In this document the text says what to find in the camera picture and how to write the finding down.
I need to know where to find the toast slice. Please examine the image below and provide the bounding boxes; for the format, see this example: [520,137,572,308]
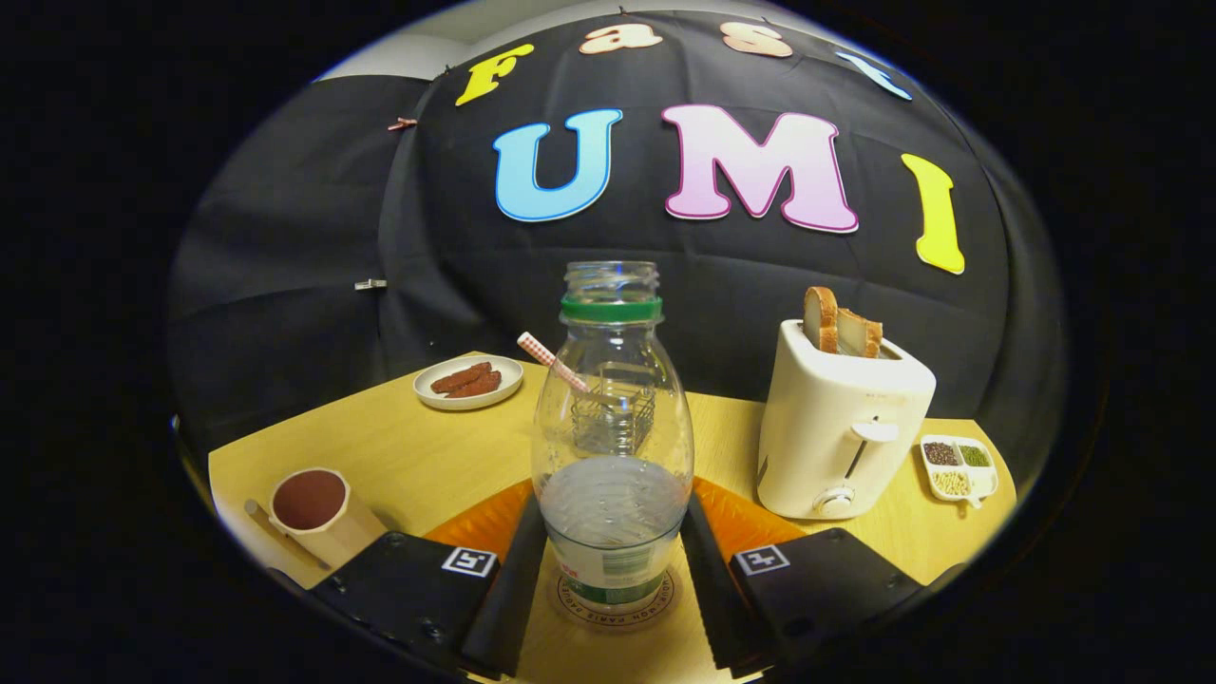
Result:
[804,286,840,354]
[836,308,884,359]

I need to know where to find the white toaster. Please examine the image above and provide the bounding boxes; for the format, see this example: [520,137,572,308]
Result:
[757,319,938,521]

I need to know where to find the beige cup with wooden handle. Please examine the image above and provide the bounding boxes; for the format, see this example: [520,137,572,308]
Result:
[245,466,390,571]

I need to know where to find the wooden table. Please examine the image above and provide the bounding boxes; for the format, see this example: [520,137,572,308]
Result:
[207,351,1017,684]

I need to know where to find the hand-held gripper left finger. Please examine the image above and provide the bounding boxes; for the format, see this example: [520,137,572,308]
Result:
[309,478,550,681]

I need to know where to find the black backdrop cloth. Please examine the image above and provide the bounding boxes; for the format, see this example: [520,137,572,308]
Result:
[166,9,1070,476]

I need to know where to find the wire basket holder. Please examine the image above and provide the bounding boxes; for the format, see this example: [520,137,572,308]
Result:
[570,361,658,455]

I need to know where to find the round white plate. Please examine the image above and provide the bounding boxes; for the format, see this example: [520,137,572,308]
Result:
[413,354,524,411]

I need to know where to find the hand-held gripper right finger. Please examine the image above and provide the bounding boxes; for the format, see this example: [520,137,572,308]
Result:
[679,478,927,678]

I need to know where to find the white divided seed dish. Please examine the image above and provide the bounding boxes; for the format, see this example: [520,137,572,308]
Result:
[920,434,1000,507]

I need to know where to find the round cork coaster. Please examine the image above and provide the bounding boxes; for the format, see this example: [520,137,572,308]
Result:
[556,565,677,628]

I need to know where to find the clear plastic juice bottle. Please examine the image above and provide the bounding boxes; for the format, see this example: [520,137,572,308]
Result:
[531,261,695,609]

